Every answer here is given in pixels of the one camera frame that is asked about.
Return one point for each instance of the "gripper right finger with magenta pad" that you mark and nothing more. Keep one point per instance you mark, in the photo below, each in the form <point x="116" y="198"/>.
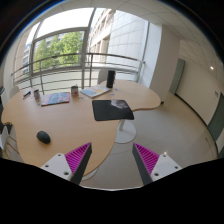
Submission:
<point x="153" y="166"/>

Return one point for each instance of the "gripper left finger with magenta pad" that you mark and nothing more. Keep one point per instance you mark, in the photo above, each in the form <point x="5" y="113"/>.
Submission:
<point x="70" y="166"/>

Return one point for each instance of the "black computer mouse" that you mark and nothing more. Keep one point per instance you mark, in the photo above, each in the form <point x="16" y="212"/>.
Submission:
<point x="43" y="137"/>

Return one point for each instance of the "black mouse pad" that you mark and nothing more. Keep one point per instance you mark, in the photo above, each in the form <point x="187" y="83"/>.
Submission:
<point x="105" y="110"/>

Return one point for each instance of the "wooden curved table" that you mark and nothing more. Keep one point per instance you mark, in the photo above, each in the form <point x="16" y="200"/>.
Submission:
<point x="69" y="126"/>

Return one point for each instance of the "white chair at left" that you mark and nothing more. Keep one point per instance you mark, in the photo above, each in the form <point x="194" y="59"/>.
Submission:
<point x="8" y="144"/>

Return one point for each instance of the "red blue magazine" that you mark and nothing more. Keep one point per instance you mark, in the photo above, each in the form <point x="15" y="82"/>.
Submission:
<point x="55" y="98"/>

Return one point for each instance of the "red white can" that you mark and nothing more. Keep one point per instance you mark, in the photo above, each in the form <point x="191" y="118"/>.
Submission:
<point x="74" y="90"/>

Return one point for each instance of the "open light blue book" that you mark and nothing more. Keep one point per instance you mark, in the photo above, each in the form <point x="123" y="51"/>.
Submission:
<point x="94" y="91"/>

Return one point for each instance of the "dark patterned cup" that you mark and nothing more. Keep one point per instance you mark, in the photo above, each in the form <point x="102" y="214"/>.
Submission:
<point x="36" y="95"/>

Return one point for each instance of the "black cylindrical speaker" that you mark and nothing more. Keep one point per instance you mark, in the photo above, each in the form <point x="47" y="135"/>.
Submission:
<point x="110" y="79"/>

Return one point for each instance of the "grey-green door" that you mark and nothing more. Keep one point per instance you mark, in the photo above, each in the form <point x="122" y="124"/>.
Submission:
<point x="177" y="76"/>

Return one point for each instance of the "metal balcony railing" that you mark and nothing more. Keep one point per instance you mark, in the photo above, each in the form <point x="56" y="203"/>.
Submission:
<point x="56" y="73"/>

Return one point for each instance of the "white table pedestal base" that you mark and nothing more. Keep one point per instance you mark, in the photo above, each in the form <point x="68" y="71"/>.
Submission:
<point x="126" y="132"/>

